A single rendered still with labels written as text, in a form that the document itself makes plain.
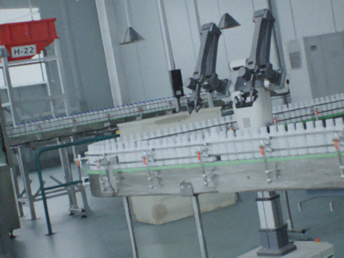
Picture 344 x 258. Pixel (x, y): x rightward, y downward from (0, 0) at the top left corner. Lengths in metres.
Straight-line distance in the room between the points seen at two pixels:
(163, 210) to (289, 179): 4.53
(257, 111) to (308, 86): 5.39
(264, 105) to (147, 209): 3.90
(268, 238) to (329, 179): 1.27
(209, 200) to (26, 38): 3.79
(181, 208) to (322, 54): 3.20
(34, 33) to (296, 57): 3.73
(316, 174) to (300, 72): 6.48
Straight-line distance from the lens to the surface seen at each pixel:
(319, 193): 4.18
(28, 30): 10.75
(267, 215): 4.92
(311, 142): 3.84
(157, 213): 8.31
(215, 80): 4.92
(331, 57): 10.40
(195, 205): 4.43
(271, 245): 4.96
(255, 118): 4.79
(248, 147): 4.07
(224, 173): 4.18
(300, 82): 10.27
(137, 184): 4.69
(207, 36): 4.97
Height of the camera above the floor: 1.43
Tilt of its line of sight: 3 degrees down
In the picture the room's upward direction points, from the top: 10 degrees counter-clockwise
